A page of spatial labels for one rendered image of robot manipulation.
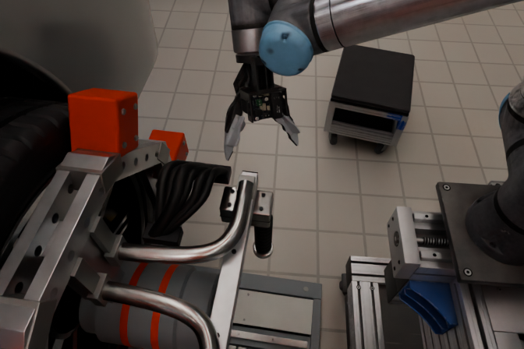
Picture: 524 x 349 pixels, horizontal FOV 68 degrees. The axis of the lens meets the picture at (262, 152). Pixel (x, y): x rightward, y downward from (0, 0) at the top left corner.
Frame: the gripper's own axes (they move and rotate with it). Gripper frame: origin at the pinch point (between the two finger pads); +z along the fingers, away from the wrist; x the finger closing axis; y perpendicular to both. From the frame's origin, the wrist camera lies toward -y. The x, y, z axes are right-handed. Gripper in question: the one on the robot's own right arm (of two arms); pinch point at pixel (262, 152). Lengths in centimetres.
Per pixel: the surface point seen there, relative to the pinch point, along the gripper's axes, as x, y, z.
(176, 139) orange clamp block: -15.2, -12.7, -2.5
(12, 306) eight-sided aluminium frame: -38.7, 30.1, -0.5
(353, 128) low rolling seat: 72, -82, 30
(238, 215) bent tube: -10.7, 19.1, 2.0
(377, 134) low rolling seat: 81, -76, 32
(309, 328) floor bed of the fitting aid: 20, -28, 80
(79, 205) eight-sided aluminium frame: -31.3, 21.8, -6.6
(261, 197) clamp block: -4.6, 11.5, 3.9
